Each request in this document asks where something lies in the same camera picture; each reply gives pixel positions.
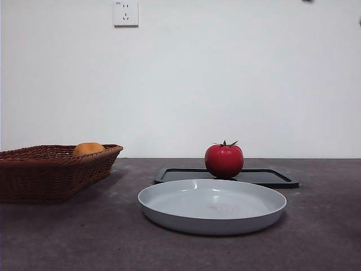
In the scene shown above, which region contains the red tomato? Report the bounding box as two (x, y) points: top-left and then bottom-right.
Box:
(204, 139), (244, 179)

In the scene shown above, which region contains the grey round plate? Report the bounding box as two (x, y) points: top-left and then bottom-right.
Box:
(137, 178), (288, 236)

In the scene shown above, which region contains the white wall socket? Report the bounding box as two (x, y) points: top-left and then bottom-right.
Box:
(113, 0), (140, 28)

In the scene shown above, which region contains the brown wicker basket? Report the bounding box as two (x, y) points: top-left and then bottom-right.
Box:
(0, 144), (124, 204)

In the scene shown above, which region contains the black rectangular tray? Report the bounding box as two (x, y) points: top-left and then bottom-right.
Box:
(154, 167), (300, 189)

